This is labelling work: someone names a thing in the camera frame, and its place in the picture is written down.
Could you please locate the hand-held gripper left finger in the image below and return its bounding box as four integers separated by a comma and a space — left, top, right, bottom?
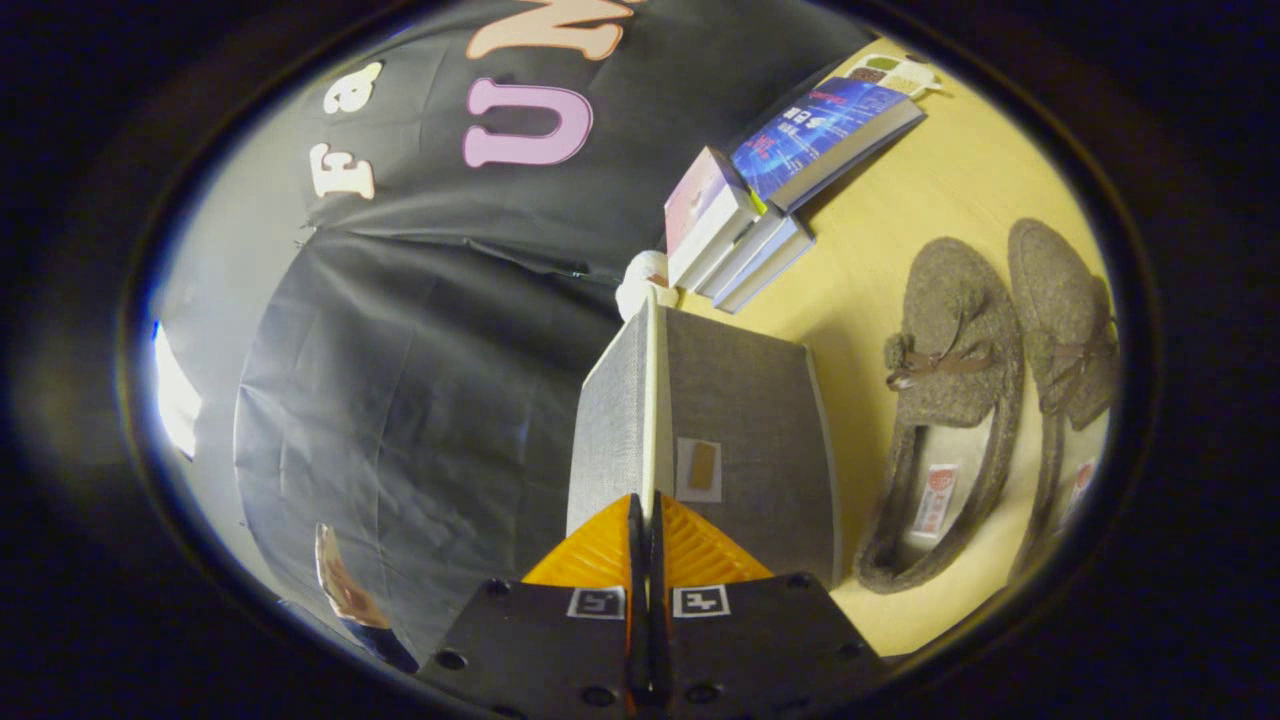
412, 493, 650, 720

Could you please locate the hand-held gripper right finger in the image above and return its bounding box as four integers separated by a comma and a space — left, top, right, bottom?
649, 493, 891, 720

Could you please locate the grey fabric storage box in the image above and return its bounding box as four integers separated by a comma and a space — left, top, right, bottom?
566, 288, 843, 589

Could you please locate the grey wool shoe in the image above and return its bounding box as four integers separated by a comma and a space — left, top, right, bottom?
1005, 218, 1123, 586
853, 237, 1027, 595

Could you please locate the tan and blue object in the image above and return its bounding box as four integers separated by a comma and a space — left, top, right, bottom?
314, 522, 422, 674

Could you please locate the black backdrop cloth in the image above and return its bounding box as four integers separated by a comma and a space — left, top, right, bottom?
233, 0, 883, 663

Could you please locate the pale blue cover book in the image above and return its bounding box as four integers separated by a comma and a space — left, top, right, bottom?
715, 222, 817, 315

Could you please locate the white plush toy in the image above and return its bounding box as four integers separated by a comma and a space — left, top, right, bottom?
614, 250, 682, 322

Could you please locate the white cover book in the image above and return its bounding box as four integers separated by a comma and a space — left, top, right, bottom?
697, 205, 793, 299

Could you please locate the pink cover book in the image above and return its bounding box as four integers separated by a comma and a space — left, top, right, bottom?
663, 147, 763, 288

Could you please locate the dark blue cover book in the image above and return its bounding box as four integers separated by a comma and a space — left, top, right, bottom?
729, 76, 927, 215

